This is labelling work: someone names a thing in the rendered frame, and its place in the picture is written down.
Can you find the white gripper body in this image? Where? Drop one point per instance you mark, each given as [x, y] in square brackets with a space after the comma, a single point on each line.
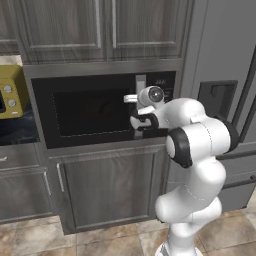
[130, 98]

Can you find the grey wood cupboard door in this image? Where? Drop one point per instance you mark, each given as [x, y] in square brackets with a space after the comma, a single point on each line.
[110, 186]
[60, 26]
[6, 26]
[23, 196]
[150, 26]

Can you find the yellow toaster oven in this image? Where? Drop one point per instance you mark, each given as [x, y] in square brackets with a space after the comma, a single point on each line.
[15, 90]

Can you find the grey fridge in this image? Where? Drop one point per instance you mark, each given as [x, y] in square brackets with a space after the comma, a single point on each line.
[220, 43]

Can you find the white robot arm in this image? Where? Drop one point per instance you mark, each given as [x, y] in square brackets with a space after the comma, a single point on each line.
[196, 146]

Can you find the black microwave oven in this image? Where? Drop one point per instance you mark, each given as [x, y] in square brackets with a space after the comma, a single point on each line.
[100, 83]

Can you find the grey wood drawer front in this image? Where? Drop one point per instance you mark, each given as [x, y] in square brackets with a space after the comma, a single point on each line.
[20, 156]

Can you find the black microwave door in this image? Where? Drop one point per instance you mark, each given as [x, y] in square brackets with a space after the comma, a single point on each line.
[86, 113]

